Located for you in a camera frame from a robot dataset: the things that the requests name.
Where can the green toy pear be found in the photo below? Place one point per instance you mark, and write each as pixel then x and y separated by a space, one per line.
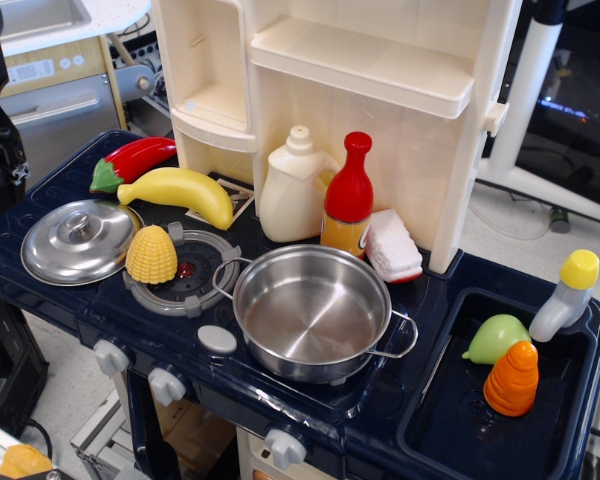
pixel 494 338

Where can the red orange toy bottle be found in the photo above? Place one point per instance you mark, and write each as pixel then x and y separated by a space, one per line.
pixel 349 200

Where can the grey right stove knob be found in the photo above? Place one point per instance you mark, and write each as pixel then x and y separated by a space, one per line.
pixel 286 450

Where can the grey stove knob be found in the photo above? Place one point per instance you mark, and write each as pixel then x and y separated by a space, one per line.
pixel 110 358
pixel 286 450
pixel 166 387

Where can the stainless steel pot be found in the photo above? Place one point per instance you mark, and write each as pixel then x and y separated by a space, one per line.
pixel 315 314

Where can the grey left stove knob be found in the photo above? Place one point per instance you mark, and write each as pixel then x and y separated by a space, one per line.
pixel 110 358

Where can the white red toy sponge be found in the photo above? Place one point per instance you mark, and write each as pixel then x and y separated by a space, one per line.
pixel 390 249

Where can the white toy kitchen set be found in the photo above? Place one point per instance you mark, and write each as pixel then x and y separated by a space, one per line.
pixel 68 74

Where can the silver pot lid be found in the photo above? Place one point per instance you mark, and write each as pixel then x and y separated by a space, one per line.
pixel 79 243

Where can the cream toy detergent jug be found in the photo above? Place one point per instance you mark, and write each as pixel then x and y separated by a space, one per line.
pixel 292 198

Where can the grey toy stove burner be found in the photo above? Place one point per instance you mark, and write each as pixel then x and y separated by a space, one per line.
pixel 207 268

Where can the grey yellow toy faucet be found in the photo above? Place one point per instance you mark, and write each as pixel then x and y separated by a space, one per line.
pixel 578 276

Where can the cream toy kitchen shelf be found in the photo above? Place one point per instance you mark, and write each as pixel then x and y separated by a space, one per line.
pixel 422 78

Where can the orange toy carrot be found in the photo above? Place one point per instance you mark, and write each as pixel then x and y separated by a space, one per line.
pixel 511 386

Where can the white pipe stand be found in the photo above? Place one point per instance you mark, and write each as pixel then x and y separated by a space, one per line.
pixel 499 169

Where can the grey middle stove knob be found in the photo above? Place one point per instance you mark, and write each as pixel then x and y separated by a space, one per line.
pixel 166 387

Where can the orange object bottom left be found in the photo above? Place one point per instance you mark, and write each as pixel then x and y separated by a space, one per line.
pixel 23 460

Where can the yellow toy banana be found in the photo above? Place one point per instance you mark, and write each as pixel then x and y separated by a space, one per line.
pixel 178 187

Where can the red toy chili pepper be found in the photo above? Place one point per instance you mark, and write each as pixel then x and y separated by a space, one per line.
pixel 127 163

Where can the yellow toy corn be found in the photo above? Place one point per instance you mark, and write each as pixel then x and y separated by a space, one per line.
pixel 151 258

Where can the navy toy kitchen counter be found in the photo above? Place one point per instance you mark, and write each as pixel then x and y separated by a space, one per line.
pixel 422 416

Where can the grey oval button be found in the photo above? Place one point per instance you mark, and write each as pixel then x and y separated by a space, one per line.
pixel 217 340

